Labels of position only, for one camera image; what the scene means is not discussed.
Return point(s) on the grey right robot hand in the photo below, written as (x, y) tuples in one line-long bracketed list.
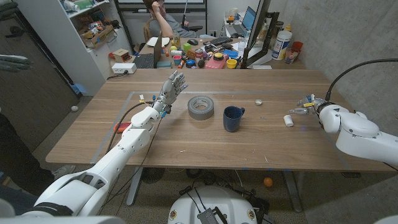
[(312, 104)]

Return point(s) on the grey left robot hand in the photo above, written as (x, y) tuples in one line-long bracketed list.
[(169, 91)]

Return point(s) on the white bandage roll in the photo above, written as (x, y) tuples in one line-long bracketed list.
[(288, 120)]

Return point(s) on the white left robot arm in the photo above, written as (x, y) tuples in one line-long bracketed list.
[(109, 165)]

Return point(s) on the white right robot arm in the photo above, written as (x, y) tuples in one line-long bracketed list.
[(360, 133)]

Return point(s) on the juice bottle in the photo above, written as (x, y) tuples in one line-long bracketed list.
[(176, 40)]

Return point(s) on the white bottle cap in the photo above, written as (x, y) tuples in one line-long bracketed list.
[(258, 102)]

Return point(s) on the red cup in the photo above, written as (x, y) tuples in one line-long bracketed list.
[(297, 46)]

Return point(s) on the yellow cup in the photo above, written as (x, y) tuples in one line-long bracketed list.
[(231, 63)]

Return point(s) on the dark blue cup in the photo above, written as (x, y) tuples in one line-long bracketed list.
[(231, 123)]

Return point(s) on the teal case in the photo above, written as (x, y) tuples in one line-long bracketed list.
[(163, 64)]

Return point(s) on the dark open laptop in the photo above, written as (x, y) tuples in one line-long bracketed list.
[(158, 49)]

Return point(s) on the green cube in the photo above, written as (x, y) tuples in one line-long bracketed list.
[(186, 47)]

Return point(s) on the clear glass with items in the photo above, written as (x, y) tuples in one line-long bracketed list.
[(291, 56)]

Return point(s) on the white power box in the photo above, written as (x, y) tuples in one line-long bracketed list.
[(122, 68)]

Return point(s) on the white plate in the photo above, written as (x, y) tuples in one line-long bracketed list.
[(154, 41)]

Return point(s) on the pink box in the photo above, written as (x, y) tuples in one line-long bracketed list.
[(215, 63)]

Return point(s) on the black computer mouse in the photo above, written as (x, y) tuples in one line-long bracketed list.
[(192, 42)]

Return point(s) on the red orange object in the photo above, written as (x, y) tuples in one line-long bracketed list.
[(122, 127)]

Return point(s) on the small wooden box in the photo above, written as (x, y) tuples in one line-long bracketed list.
[(121, 55)]

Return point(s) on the seated person in grey shirt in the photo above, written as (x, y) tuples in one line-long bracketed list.
[(168, 26)]

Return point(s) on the colourful boxes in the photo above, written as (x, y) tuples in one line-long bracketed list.
[(281, 45)]

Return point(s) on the blue tray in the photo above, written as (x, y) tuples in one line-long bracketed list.
[(230, 53)]

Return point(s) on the black keyboard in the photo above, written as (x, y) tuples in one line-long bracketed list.
[(221, 41)]

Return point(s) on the black floor fan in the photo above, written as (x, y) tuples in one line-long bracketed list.
[(152, 175)]

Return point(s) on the cardboard box with items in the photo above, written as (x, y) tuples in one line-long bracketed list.
[(99, 37)]

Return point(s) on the grey table leg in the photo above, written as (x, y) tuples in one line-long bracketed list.
[(134, 186), (293, 191)]

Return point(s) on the orange ball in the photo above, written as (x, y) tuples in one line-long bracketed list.
[(268, 182)]

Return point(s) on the black computer monitor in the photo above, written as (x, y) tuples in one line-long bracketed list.
[(255, 28)]

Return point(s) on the white ball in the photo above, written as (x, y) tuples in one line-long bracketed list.
[(74, 108)]

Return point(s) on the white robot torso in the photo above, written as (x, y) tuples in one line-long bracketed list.
[(214, 199)]

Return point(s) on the white shelf unit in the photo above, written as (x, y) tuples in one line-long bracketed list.
[(59, 40)]

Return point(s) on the grey sneaker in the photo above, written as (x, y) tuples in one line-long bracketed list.
[(63, 170)]

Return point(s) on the black and white glove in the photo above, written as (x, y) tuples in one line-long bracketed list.
[(14, 63), (7, 9)]

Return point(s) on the standing person in dark trousers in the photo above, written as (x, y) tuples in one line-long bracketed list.
[(18, 158)]

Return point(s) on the grey duct tape roll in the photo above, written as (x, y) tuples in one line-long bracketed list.
[(196, 113)]

